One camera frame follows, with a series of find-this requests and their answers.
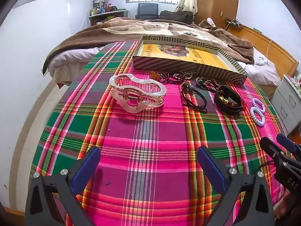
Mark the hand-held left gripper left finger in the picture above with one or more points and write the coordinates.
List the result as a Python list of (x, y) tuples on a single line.
[(85, 169)]

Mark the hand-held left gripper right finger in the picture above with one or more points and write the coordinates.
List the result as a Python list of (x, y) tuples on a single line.
[(211, 169)]

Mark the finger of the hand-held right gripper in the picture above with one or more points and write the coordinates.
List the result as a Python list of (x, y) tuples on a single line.
[(270, 147), (285, 143)]

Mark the black wristband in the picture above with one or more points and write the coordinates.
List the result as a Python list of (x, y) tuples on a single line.
[(229, 89)]

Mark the clear hair claw clip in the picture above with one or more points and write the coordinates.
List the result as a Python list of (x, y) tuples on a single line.
[(117, 94)]

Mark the striped cardboard box yellow inside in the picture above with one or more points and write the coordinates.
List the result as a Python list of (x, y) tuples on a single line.
[(164, 62)]

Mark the grey nightstand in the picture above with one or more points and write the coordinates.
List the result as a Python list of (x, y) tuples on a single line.
[(284, 103)]

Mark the pink green plaid cloth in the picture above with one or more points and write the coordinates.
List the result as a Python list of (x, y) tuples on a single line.
[(152, 146)]

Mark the stack of colourful boxes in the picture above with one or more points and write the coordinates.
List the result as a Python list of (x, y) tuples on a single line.
[(296, 80)]

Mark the white floral pillow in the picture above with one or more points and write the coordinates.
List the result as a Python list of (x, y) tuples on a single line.
[(258, 71)]

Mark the wooden headboard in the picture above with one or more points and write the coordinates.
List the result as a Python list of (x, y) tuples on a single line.
[(270, 44)]

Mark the power strip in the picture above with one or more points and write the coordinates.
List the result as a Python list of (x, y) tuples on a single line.
[(234, 23)]

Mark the brown plush blanket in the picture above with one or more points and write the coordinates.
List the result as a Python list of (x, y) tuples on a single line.
[(117, 28)]

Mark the wooden desk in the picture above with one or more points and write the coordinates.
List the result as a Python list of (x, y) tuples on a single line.
[(105, 14)]

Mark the dark bag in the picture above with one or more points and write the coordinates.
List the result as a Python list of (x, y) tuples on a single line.
[(176, 16)]

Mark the group of bottles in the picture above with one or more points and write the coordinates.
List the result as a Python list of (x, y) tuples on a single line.
[(100, 9)]

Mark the black chair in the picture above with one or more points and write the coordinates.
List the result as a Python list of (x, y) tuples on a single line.
[(147, 9)]

